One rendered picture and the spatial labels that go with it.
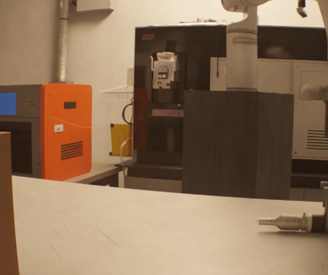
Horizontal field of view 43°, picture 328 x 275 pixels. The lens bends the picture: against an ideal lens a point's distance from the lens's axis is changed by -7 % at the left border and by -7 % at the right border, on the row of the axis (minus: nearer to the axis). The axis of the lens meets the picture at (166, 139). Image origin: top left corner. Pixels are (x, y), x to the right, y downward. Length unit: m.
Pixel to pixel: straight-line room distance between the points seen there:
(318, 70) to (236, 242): 1.60
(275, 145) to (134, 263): 0.81
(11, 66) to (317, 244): 3.77
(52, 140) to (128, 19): 1.90
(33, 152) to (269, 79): 1.12
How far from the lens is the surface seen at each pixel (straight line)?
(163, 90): 2.14
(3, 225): 0.26
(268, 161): 1.20
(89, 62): 3.67
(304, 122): 2.09
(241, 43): 1.25
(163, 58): 2.14
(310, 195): 2.07
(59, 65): 3.70
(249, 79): 1.25
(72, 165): 2.02
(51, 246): 0.54
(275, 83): 2.10
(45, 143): 1.81
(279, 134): 1.25
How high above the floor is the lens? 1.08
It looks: 6 degrees down
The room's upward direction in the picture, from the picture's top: 1 degrees clockwise
